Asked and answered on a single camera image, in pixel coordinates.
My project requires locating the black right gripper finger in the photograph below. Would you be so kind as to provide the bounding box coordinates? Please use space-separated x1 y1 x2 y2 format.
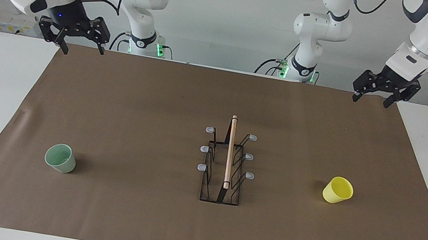
34 15 75 55
77 14 114 57

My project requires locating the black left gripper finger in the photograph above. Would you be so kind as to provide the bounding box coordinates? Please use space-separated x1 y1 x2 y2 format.
383 76 422 114
350 67 386 107

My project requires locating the yellow plastic cup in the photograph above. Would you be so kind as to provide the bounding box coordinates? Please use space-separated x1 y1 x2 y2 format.
321 174 356 207

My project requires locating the pale green plastic cup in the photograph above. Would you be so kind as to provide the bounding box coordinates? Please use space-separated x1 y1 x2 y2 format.
42 141 79 175

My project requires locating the brown paper table mat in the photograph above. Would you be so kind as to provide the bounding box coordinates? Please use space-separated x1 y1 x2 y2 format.
0 30 428 240

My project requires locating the black base cable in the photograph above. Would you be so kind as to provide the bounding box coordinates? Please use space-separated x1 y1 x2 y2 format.
108 29 131 53
254 36 301 81

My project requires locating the white wall socket box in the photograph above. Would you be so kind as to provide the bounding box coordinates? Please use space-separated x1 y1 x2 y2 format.
0 10 45 39

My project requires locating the black wire cup rack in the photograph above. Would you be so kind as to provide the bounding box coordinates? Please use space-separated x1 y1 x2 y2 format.
192 110 265 210

